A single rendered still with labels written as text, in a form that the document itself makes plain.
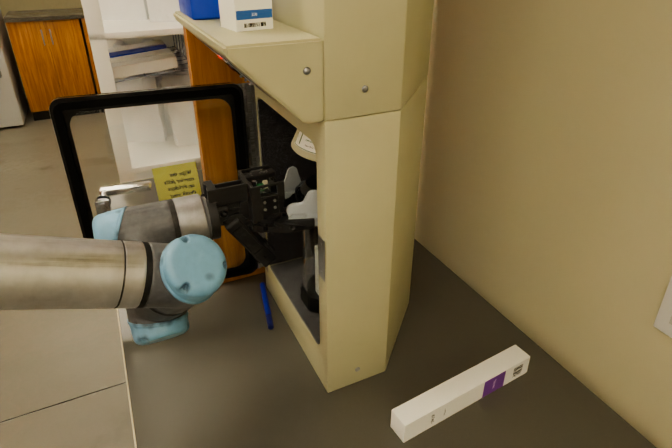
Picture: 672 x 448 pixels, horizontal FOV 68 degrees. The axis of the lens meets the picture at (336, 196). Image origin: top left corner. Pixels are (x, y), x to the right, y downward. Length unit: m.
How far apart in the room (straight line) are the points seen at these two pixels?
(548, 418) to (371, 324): 0.31
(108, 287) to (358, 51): 0.38
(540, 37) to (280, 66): 0.49
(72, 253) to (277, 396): 0.45
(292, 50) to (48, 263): 0.33
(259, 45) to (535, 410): 0.70
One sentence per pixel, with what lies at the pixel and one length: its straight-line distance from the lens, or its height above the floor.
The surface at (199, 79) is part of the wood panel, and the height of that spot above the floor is 1.39.
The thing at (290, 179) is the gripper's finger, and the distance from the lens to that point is 0.85.
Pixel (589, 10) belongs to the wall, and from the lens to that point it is 0.87.
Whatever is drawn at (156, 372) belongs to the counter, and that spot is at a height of 0.94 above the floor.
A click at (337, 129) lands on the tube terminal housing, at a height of 1.40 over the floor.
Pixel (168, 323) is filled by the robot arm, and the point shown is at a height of 1.16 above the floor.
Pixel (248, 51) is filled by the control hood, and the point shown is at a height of 1.50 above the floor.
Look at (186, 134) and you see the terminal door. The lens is 0.92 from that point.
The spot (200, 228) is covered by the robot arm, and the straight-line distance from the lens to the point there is 0.74.
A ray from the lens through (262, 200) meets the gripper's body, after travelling 0.77.
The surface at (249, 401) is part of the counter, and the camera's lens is 0.89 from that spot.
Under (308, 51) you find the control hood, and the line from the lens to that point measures 0.59.
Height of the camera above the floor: 1.61
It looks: 27 degrees down
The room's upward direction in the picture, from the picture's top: straight up
